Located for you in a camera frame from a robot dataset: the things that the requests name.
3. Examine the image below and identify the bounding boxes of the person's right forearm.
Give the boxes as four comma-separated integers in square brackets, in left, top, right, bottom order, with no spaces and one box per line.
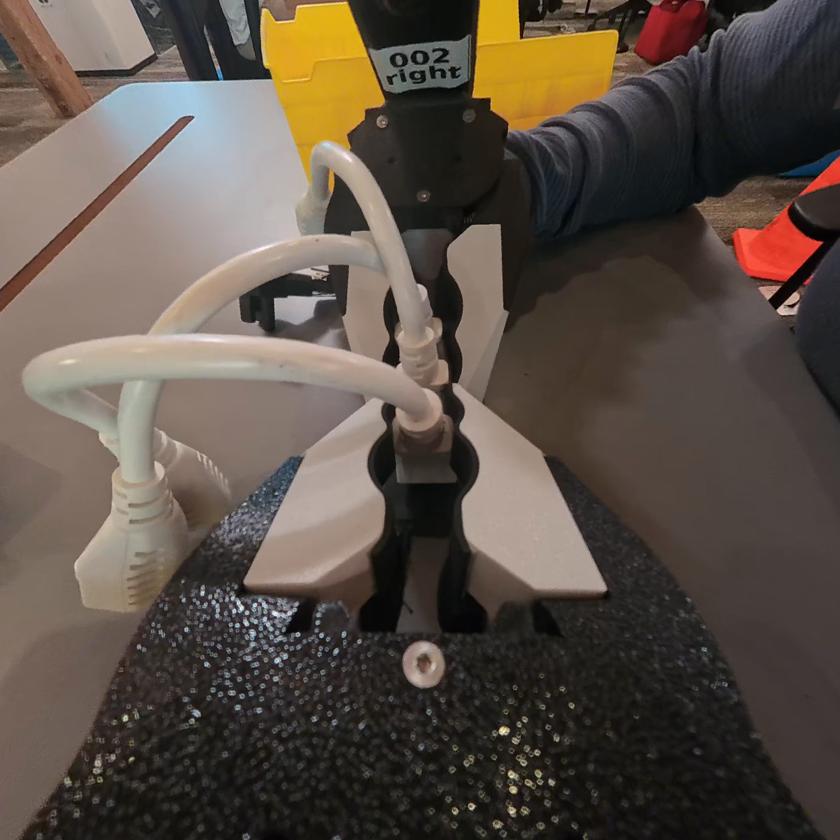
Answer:
[507,0,840,245]

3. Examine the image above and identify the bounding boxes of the yellow plastic bin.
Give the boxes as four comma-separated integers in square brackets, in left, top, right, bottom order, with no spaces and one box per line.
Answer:
[261,5,619,186]

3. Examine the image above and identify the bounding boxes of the orange cone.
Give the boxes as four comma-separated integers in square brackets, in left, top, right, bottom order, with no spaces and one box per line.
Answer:
[731,156,840,284]

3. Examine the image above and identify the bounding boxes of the white floor unit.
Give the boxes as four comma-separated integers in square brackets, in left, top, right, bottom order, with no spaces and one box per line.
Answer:
[29,0,157,74]

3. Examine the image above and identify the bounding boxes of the wooden post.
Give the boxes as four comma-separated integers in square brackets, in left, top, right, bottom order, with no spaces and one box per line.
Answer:
[0,0,94,120]

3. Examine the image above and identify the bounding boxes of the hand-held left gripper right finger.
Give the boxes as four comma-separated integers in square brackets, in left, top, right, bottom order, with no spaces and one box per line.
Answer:
[451,386,609,602]

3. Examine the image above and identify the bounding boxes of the red bag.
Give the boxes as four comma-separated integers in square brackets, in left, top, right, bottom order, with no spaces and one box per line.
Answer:
[632,0,711,65]

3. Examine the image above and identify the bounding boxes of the black chair armrest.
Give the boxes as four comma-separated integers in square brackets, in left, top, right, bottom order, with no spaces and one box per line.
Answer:
[766,196,840,311]

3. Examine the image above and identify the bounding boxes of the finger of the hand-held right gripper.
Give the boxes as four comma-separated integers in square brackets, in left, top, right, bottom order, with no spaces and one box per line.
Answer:
[346,228,411,389]
[438,224,511,403]

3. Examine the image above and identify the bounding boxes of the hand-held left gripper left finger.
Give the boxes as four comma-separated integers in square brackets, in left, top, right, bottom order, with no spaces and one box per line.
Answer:
[243,399,396,599]

